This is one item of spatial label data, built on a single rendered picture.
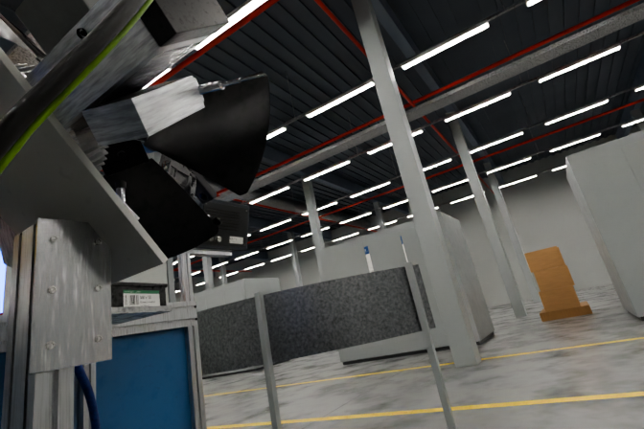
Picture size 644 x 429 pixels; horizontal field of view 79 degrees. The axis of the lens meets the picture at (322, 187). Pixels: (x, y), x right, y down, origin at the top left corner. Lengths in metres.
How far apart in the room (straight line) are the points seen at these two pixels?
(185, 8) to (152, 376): 1.08
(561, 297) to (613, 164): 2.92
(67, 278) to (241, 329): 2.06
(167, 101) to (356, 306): 2.07
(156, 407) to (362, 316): 1.44
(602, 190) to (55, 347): 6.20
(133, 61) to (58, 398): 0.43
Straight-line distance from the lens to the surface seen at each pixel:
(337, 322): 2.47
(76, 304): 0.65
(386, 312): 2.53
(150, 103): 0.55
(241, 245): 1.64
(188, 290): 1.44
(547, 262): 8.38
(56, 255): 0.66
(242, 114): 0.74
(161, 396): 1.37
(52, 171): 0.68
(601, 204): 6.35
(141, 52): 0.50
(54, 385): 0.65
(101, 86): 0.56
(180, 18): 0.49
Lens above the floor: 0.70
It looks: 19 degrees up
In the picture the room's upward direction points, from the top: 12 degrees counter-clockwise
